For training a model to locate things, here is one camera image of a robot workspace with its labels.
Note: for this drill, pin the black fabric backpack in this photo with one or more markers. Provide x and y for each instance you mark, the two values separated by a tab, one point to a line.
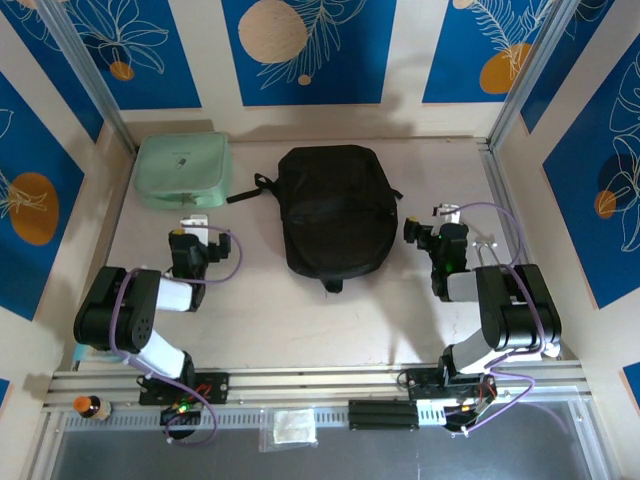
335	210

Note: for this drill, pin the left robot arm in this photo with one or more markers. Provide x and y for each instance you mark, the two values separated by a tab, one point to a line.
115	310

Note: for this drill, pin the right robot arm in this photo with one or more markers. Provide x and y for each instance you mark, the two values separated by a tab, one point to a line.
520	310

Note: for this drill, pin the small metal hook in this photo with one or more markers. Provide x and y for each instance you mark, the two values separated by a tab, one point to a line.
482	246

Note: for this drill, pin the mint green zip pouch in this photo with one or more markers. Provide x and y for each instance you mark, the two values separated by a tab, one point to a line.
180	165

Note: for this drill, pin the white plug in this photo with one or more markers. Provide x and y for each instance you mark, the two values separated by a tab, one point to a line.
552	350

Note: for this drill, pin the white vented box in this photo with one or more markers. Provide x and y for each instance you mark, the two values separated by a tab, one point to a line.
431	413

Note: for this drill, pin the black ribbed block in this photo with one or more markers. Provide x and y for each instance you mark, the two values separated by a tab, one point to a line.
382	414

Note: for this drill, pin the brown bottle orange cap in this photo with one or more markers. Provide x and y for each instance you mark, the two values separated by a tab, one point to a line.
92	407

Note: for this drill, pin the clear bag with white pad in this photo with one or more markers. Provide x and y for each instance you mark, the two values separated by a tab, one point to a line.
290	425

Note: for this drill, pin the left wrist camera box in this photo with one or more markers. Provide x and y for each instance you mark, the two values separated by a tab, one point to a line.
195	225

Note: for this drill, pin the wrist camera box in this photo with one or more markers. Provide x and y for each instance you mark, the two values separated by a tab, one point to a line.
195	225
448	212

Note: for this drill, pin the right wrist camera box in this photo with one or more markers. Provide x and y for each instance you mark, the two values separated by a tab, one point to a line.
448	212

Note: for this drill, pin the aluminium table edge rail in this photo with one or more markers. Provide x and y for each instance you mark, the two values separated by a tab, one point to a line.
505	200

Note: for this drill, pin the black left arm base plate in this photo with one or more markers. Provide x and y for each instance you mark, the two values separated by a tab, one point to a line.
220	387

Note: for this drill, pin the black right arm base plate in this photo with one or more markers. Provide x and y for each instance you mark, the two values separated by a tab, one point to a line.
420	385

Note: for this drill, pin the aluminium mounting rail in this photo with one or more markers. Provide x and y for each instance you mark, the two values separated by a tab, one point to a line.
310	382

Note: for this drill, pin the aluminium frame post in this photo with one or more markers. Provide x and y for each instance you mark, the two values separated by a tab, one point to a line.
85	75
535	75

